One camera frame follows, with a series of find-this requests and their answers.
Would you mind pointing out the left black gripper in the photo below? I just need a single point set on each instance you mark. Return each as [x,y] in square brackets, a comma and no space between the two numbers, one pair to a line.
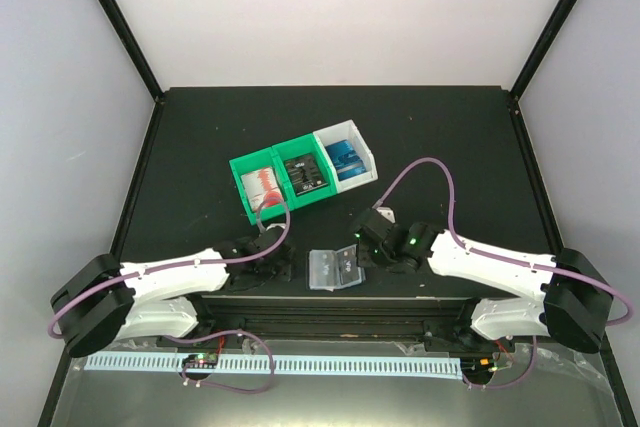
[286,271]

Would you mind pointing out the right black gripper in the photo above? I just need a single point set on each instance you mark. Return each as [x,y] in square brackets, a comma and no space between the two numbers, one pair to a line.
[364,258]

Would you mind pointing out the black card holder wallet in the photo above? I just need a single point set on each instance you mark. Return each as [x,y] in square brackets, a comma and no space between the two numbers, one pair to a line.
[331,270]

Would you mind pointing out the green bin with red cards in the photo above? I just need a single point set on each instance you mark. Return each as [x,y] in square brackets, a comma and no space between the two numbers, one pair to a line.
[250,162]

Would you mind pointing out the white bin with blue cards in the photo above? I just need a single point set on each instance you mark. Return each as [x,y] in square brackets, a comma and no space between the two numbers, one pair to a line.
[347,130]

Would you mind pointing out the green bin with black cards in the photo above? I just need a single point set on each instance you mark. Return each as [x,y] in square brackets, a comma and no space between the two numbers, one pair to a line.
[293,147]

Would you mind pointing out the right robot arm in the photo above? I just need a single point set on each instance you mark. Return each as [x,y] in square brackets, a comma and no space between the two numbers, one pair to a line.
[562,296]

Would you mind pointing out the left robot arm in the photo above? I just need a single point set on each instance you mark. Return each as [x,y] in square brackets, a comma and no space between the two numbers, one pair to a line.
[108,300]

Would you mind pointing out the red white card stack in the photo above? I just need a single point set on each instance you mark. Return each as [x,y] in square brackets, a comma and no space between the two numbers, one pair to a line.
[261,188]

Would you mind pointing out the blue card stack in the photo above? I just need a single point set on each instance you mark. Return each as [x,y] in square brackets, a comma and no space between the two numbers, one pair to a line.
[347,163]

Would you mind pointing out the black card stack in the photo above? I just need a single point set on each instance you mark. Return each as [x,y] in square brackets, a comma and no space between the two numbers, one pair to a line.
[307,175]

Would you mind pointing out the left controller board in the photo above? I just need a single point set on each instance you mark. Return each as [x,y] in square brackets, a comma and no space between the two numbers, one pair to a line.
[201,361]

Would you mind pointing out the controller board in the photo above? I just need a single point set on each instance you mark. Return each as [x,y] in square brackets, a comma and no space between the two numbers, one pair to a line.
[201,361]
[482,364]

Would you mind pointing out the right controller board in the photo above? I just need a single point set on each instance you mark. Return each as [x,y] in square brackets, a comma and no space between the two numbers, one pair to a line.
[482,364]

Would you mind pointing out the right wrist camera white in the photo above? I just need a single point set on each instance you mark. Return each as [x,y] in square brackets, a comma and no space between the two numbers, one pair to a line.
[387,213]

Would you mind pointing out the blue slotted cable duct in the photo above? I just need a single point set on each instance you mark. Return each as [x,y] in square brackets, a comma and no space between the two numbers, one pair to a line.
[363,366]

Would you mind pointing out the right black frame post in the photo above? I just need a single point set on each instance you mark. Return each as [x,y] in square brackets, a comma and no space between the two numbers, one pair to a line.
[545,40]

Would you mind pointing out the black frame post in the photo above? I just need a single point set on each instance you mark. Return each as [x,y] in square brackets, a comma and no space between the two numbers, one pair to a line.
[127,38]
[545,40]

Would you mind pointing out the left black frame post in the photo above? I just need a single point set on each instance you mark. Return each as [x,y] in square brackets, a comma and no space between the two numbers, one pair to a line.
[127,38]

